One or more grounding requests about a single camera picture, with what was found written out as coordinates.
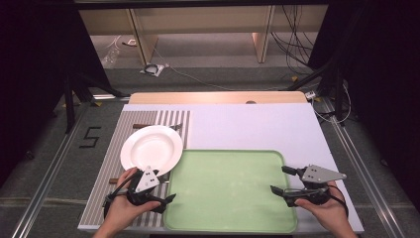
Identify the person's left hand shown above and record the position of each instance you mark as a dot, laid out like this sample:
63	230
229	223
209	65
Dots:
120	206

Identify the green tray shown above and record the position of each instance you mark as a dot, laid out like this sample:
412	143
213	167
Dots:
228	188

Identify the white power adapter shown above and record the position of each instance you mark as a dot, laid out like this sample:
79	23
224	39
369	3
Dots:
310	95

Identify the black metal stand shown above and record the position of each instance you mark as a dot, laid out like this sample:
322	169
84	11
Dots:
69	105
336	95

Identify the grey striped placemat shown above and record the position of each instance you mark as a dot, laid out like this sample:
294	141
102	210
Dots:
109	158

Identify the person's right hand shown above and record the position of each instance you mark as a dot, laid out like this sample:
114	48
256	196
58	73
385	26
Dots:
327	211

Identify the clear plastic bag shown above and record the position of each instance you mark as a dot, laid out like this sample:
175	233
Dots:
110	58

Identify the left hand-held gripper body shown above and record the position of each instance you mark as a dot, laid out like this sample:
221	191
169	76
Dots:
147	180

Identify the white table cover sheet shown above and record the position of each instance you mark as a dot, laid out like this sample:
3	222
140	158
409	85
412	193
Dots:
247	127

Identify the aluminium floor rail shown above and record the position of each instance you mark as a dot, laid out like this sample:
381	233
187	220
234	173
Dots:
49	175
366	178

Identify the wooden shelf unit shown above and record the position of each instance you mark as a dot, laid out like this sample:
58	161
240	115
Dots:
198	20

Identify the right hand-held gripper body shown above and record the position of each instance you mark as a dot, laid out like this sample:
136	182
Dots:
318	174

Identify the white plate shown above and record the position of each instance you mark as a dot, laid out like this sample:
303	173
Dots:
150	148

